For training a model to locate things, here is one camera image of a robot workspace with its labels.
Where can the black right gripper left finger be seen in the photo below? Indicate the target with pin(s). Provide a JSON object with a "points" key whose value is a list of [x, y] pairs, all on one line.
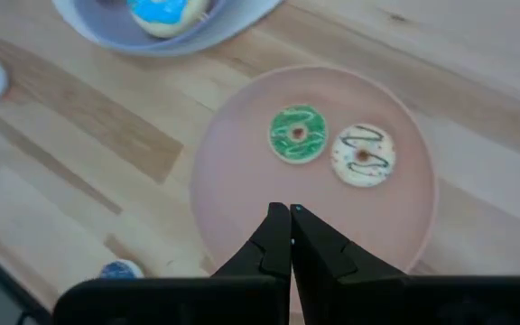
{"points": [[264, 257]]}

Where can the small white chocolate-drizzled donut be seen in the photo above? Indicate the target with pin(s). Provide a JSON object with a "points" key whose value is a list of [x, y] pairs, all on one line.
{"points": [[346, 171]]}

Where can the lavender purple plate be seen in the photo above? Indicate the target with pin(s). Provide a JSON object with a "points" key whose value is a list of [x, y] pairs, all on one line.
{"points": [[106, 31]]}

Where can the blue sprinkled cookie upper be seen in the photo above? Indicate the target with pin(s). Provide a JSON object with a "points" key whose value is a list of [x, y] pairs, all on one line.
{"points": [[120, 271]]}

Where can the pink plate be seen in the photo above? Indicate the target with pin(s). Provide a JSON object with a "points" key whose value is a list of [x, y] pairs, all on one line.
{"points": [[242, 180]]}

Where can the small green frosted donut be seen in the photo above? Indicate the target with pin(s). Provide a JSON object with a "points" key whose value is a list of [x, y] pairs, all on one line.
{"points": [[282, 144]]}

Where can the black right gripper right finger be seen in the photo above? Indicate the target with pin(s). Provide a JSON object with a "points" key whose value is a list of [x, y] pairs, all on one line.
{"points": [[323, 262]]}

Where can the large blue drizzled donut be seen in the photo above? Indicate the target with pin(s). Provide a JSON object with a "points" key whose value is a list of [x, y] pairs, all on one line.
{"points": [[160, 13]]}

